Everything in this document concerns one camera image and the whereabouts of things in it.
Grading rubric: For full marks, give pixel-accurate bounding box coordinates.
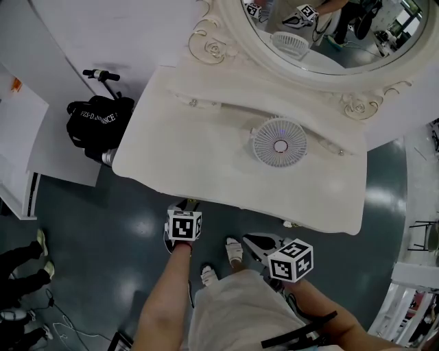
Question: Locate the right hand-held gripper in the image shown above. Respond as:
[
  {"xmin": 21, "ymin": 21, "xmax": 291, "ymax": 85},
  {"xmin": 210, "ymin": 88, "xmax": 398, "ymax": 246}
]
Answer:
[{"xmin": 242, "ymin": 232, "xmax": 314, "ymax": 291}]

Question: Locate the person's left forearm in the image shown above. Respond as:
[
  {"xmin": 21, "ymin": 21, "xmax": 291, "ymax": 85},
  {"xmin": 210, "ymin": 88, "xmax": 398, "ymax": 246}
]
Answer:
[{"xmin": 132, "ymin": 241, "xmax": 193, "ymax": 351}]

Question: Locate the small white desk fan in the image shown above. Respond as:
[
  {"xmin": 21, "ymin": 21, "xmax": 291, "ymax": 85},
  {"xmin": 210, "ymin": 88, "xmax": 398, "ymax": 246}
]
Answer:
[{"xmin": 248, "ymin": 115, "xmax": 309, "ymax": 169}]

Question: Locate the white vanity dressing table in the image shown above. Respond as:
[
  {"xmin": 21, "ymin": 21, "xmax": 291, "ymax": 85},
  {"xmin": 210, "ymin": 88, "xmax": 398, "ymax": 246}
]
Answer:
[{"xmin": 112, "ymin": 51, "xmax": 368, "ymax": 237}]

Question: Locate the person's white shoe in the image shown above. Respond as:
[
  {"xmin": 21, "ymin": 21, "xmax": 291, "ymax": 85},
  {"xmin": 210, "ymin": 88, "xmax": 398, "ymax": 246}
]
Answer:
[
  {"xmin": 224, "ymin": 237, "xmax": 245, "ymax": 269},
  {"xmin": 200, "ymin": 263, "xmax": 220, "ymax": 287}
]

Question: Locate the white rack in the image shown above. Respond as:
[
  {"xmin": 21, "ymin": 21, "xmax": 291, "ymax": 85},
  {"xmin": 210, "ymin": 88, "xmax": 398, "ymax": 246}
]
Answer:
[{"xmin": 366, "ymin": 261, "xmax": 439, "ymax": 347}]

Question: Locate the black backpack white lettering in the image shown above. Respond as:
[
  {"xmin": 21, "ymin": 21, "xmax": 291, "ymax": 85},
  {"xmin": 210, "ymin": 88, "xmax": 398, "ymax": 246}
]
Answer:
[{"xmin": 66, "ymin": 95, "xmax": 136, "ymax": 162}]

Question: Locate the person's white left shoe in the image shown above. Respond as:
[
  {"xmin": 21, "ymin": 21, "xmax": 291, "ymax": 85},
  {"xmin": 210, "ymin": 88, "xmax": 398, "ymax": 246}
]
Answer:
[{"xmin": 200, "ymin": 263, "xmax": 220, "ymax": 287}]

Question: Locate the low white jewellery drawer shelf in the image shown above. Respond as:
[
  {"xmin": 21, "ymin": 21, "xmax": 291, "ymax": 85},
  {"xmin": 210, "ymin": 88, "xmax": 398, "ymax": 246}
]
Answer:
[{"xmin": 169, "ymin": 88, "xmax": 359, "ymax": 158}]

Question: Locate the black folding frame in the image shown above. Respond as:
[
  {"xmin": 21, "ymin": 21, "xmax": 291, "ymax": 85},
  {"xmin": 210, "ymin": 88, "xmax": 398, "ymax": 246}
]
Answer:
[{"xmin": 409, "ymin": 220, "xmax": 439, "ymax": 254}]

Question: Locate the person's right forearm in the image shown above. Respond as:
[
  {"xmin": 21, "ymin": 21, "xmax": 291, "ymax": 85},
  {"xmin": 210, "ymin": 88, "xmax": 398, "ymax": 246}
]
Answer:
[{"xmin": 284, "ymin": 279, "xmax": 407, "ymax": 351}]

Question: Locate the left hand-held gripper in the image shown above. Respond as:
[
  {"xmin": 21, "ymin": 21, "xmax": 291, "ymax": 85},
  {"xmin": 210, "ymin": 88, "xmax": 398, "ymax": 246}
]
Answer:
[{"xmin": 163, "ymin": 199, "xmax": 204, "ymax": 254}]

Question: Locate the silver suitcase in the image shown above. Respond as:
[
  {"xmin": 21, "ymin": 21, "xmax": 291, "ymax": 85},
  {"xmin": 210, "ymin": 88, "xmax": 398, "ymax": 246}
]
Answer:
[{"xmin": 100, "ymin": 148, "xmax": 120, "ymax": 169}]

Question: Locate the black scooter handlebar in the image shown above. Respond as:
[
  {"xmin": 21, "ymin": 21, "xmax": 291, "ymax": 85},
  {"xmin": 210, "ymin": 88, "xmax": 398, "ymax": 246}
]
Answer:
[{"xmin": 82, "ymin": 68, "xmax": 123, "ymax": 101}]

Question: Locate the person's beige dress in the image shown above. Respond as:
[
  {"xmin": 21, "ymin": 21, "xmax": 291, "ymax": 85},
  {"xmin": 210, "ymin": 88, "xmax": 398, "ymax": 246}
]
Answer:
[{"xmin": 187, "ymin": 269, "xmax": 311, "ymax": 351}]

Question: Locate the white shelf desk unit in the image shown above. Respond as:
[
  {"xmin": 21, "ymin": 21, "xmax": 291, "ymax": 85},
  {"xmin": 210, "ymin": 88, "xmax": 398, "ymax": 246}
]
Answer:
[{"xmin": 0, "ymin": 0, "xmax": 102, "ymax": 221}]

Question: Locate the black floor cable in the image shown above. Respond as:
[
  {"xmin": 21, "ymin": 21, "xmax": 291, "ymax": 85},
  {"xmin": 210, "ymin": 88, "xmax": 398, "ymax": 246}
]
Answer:
[{"xmin": 45, "ymin": 288, "xmax": 114, "ymax": 343}]

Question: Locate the oval mirror ornate white frame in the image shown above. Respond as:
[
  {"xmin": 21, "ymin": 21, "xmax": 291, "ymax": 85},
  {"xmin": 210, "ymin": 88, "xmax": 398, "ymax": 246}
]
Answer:
[{"xmin": 187, "ymin": 0, "xmax": 439, "ymax": 121}]

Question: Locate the person's white right shoe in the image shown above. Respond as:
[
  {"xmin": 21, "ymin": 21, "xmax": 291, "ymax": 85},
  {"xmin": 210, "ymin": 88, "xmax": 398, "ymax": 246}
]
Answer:
[{"xmin": 224, "ymin": 237, "xmax": 245, "ymax": 269}]

